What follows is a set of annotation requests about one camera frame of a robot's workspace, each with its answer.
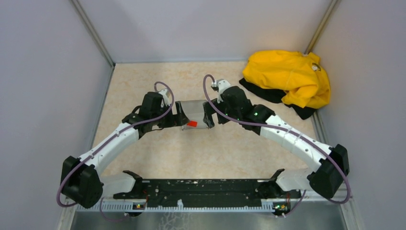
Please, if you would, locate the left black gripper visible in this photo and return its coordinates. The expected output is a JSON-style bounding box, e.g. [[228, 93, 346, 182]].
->
[[152, 101, 190, 128]]

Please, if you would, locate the small red block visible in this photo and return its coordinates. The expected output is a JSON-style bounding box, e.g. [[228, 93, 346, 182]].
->
[[186, 121, 198, 127]]

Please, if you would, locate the white cardboard box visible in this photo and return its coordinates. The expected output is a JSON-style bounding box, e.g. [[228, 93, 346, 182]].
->
[[181, 100, 209, 131]]

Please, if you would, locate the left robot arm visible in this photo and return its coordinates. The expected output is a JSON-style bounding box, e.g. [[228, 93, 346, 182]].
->
[[56, 89, 188, 208]]

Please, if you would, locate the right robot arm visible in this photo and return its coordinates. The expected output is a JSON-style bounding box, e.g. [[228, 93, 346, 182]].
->
[[205, 86, 351, 204]]

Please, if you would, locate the black garment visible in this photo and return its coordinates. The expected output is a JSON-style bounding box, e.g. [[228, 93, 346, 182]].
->
[[238, 78, 317, 120]]

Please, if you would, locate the yellow garment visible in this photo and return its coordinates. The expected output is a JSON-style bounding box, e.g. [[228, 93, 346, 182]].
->
[[242, 50, 331, 109]]

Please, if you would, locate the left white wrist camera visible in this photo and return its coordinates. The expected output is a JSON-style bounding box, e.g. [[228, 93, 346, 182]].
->
[[158, 88, 170, 108]]

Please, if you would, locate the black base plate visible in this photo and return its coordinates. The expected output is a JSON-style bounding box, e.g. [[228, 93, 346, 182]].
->
[[113, 179, 302, 208]]

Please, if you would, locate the aluminium frame rail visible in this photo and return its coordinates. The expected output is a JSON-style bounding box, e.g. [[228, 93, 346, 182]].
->
[[66, 179, 353, 213]]

